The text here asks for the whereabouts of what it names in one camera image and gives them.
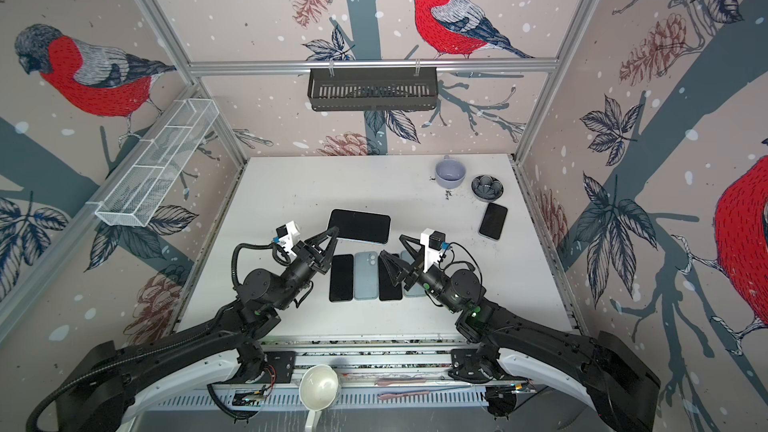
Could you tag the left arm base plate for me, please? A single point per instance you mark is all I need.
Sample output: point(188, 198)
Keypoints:
point(271, 367)

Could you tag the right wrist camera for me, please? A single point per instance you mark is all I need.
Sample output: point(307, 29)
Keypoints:
point(435, 247)

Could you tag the white mesh wall shelf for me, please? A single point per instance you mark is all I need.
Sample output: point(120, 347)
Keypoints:
point(141, 190)

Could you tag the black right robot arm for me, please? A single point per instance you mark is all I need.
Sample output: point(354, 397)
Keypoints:
point(602, 372)

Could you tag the lavender cup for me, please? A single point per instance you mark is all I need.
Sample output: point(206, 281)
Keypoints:
point(449, 173)

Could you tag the white phone case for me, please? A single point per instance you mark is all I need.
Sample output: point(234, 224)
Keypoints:
point(416, 290)

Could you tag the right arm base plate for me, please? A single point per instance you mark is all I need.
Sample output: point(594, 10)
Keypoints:
point(474, 367)

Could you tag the dark grey small bowl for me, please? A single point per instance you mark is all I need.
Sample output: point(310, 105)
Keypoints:
point(487, 188)

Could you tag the white ladle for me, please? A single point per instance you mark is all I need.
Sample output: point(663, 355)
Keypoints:
point(318, 390)

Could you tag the black hanging wire basket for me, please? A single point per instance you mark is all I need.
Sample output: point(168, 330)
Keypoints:
point(373, 89)

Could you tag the light blue phone case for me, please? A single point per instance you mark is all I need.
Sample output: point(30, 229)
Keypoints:
point(365, 276)

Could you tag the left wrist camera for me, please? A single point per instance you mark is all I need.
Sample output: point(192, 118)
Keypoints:
point(287, 236)

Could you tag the black phone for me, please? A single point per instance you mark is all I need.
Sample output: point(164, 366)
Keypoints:
point(493, 221)
point(387, 292)
point(341, 287)
point(361, 226)

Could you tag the red pen on rail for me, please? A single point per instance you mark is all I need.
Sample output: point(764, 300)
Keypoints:
point(406, 394)

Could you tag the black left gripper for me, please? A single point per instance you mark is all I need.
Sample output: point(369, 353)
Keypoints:
point(309, 257)

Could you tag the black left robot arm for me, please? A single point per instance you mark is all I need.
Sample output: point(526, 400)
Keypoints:
point(111, 386)

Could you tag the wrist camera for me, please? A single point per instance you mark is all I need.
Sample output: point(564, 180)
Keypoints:
point(435, 247)
point(287, 236)

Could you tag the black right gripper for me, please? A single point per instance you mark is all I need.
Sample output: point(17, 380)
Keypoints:
point(418, 255)

